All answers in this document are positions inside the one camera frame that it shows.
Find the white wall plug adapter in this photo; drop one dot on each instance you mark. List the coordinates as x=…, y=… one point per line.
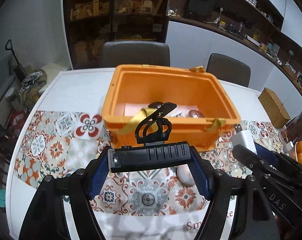
x=244, y=138

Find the white battery charger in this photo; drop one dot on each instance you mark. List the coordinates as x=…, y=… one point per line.
x=177, y=114

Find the dark wooden shelf unit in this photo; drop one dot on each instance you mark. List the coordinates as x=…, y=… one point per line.
x=89, y=24

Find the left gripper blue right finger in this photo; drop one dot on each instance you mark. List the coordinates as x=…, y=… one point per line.
x=199, y=177

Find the orange storage crate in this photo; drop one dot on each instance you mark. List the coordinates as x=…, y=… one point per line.
x=133, y=87

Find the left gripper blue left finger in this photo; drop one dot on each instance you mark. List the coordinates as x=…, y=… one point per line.
x=97, y=170

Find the grey chair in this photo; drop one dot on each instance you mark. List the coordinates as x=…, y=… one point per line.
x=229, y=69
x=116, y=53

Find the grey chair left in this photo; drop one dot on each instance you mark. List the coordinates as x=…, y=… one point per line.
x=116, y=53

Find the black handled shovel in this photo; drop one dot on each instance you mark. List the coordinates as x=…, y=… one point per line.
x=18, y=69

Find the pink egg-shaped gadget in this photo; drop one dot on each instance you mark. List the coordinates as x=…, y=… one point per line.
x=184, y=175

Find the oranges bowl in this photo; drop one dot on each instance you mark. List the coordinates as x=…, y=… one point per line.
x=296, y=152

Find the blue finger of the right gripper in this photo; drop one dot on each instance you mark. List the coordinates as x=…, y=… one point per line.
x=266, y=155

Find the round black cable reel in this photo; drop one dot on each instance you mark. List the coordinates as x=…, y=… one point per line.
x=155, y=105

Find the silver computer mouse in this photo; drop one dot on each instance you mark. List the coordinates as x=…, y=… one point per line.
x=195, y=114

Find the white cup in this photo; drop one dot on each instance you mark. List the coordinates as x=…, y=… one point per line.
x=289, y=146

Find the grey chair right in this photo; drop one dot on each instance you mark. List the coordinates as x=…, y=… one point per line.
x=229, y=69

